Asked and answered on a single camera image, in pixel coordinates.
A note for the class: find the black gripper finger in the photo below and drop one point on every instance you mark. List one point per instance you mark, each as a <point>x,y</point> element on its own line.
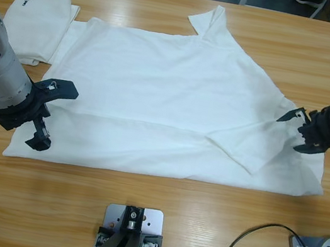
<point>40,141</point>
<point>291,116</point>
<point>310,149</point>

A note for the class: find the white block with dark post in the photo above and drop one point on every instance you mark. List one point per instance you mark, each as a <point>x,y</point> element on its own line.
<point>152,220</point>

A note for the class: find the white t-shirt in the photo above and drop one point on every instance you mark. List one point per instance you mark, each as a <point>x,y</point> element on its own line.
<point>38,27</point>
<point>172,99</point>

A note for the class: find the folded white T-shirt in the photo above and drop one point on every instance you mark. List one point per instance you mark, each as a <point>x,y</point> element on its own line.
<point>38,27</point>

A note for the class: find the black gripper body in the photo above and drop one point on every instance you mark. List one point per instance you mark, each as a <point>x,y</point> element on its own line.
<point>16,113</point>
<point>327,129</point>

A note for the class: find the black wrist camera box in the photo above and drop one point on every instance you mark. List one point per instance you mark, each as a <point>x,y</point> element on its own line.
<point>65,90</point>

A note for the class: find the black shoe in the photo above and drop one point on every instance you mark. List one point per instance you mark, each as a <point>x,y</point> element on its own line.
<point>309,0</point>

